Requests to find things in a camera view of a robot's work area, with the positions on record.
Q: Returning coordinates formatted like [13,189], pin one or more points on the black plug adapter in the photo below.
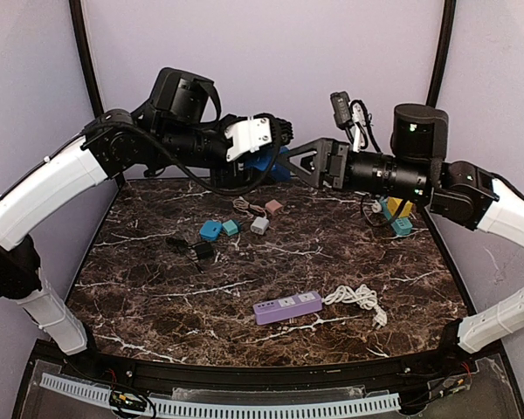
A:
[202,251]

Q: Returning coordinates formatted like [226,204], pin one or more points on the purple power strip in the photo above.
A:
[277,310]

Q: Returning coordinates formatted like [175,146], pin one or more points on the pink charger cube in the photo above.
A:
[274,207]

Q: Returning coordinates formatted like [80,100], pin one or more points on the blue adapter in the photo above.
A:
[210,230]

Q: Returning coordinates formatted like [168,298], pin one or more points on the white charger cube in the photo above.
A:
[259,225]

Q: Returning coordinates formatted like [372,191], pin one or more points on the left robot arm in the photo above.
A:
[167,129]

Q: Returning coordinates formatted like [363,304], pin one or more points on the dark blue cube socket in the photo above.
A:
[268,163]

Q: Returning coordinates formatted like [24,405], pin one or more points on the yellow cube socket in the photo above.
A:
[394,204]

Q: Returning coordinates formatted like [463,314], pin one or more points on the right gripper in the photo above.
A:
[336,163]

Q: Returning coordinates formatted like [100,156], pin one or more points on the white slotted cable duct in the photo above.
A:
[203,403]

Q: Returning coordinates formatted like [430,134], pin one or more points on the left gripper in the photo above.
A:
[238,173]

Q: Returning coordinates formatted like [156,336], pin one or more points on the small teal plug adapter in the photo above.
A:
[231,227]

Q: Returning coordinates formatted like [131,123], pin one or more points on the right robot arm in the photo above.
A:
[416,171]

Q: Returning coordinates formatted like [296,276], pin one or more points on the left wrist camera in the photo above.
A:
[250,134]

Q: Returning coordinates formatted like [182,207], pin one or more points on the teal power strip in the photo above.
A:
[401,226]

